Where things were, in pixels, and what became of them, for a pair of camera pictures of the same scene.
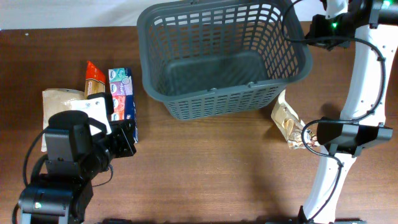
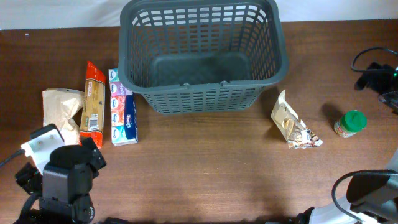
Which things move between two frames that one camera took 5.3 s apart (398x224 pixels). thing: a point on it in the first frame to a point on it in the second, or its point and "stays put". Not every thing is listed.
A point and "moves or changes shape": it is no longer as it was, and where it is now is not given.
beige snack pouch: [288, 123] stays put
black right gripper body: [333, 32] to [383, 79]
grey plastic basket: [220, 60] moves or changes shape
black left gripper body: [118, 144] to [97, 162]
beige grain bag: [56, 100] stays put
